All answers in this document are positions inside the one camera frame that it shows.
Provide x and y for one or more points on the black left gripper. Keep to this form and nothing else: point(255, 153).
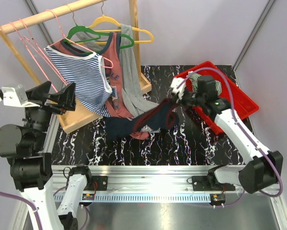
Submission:
point(65, 97)

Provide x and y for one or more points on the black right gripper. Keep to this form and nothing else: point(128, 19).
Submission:
point(183, 106)

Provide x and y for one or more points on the green striped tank top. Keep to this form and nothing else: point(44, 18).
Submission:
point(193, 77)

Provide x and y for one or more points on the navy maroon tank top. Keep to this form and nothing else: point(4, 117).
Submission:
point(161, 117)

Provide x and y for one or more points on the blue striped tank top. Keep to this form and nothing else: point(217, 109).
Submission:
point(92, 88)

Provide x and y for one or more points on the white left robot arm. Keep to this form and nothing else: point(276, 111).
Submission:
point(30, 166)

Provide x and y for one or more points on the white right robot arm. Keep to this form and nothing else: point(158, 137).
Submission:
point(262, 166)

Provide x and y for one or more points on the grey tank top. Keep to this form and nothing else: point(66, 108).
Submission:
point(123, 77)

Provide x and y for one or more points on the salmon pink tank top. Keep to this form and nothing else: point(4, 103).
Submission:
point(72, 121)

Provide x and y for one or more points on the green hanger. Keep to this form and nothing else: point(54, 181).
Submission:
point(84, 33)

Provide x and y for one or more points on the yellow hanger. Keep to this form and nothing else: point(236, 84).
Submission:
point(134, 30)

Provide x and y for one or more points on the wooden clothes rack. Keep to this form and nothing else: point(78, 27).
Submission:
point(37, 19)

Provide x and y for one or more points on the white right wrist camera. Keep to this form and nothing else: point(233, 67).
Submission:
point(178, 86)

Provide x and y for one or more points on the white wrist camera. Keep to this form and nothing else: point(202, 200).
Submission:
point(16, 97)
point(178, 86)

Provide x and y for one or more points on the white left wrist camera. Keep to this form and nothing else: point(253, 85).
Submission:
point(16, 97)

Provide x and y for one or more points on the aluminium mounting rail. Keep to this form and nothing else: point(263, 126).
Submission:
point(162, 198)

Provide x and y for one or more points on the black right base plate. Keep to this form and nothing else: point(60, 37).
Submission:
point(201, 183)

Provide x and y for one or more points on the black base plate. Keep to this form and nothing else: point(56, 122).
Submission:
point(201, 183)
point(98, 182)

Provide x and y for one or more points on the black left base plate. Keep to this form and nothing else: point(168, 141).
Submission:
point(98, 182)

